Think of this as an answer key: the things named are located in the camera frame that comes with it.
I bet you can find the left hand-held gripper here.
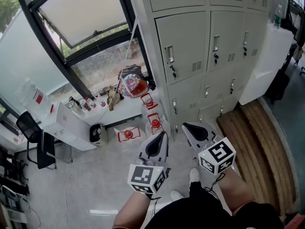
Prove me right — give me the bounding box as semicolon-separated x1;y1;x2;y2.
127;131;172;195

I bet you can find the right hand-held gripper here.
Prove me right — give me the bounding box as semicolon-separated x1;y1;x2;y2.
182;122;236;176

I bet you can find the grey locker door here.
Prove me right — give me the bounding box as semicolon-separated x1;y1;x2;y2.
154;11;207;85

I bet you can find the grey metal locker cabinet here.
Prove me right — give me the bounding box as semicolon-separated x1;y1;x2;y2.
126;0;272;142

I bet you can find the person's right forearm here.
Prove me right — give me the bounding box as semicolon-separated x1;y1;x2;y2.
217;168;257;217

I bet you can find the person's left forearm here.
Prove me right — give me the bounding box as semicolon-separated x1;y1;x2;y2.
112;191;153;229

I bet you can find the person's right white shoe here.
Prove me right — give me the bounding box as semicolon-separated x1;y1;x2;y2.
189;167;200;183

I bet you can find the person's white shoe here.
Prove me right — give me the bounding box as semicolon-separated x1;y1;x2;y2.
189;167;200;183
170;189;184;202

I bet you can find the person's left white shoe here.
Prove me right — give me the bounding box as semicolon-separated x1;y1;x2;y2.
170;189;184;202

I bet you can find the wooden plank platform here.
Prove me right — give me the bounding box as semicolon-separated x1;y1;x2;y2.
216;101;297;216

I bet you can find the white trash bin black liner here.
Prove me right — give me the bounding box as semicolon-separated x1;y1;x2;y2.
89;123;109;145

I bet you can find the beige cloth pouch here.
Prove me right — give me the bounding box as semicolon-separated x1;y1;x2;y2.
104;86;124;111

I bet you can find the colourful plastic bag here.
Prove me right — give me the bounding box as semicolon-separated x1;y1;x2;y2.
118;74;150;99

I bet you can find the person's black clothing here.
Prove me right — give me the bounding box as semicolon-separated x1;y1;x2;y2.
142;181;284;229

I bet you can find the red patterned bottle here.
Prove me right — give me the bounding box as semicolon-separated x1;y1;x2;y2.
80;98;91;111

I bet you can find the black backpack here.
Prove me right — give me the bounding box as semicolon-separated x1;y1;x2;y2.
118;64;143;81
265;67;291;103

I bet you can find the white box unit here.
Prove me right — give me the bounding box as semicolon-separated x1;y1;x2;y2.
41;101;98;152

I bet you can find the dark flask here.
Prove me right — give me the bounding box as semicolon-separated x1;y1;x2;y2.
69;96;81;109

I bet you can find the white counter block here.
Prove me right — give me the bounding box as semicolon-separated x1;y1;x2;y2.
239;22;295;106

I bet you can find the large clear jug red label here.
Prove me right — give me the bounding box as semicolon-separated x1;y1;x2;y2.
15;77;48;115
35;99;57;121

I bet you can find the black mesh chair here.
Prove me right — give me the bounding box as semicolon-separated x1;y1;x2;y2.
16;111;57;170

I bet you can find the clear bottle green label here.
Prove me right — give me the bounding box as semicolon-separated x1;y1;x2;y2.
273;5;284;30

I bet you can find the black equipment rack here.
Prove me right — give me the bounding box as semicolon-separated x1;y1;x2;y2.
0;146;31;200

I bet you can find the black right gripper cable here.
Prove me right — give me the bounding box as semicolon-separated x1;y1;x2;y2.
204;172;226;200

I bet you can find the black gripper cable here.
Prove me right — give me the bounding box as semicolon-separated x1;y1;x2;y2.
204;172;226;200
150;194;162;216

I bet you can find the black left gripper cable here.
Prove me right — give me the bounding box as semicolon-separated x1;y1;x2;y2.
150;194;162;216

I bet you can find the white floor cable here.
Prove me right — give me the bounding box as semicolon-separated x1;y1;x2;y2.
64;148;74;224

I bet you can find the white pull cord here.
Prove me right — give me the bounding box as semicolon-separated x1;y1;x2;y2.
108;17;139;111

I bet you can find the black window frame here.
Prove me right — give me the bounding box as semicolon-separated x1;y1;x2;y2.
0;0;153;119

